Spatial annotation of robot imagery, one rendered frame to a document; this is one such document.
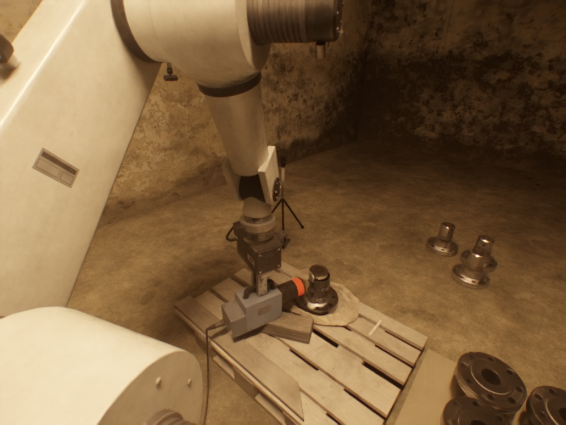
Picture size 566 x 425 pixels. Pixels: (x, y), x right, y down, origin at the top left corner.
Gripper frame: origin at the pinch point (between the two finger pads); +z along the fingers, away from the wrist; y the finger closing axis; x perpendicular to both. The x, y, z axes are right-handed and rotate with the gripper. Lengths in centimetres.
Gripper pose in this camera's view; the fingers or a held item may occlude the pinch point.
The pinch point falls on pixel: (259, 285)
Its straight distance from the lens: 156.1
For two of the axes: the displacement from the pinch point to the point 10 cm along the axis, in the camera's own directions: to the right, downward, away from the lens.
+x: 8.6, -2.2, 4.7
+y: 5.2, 3.8, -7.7
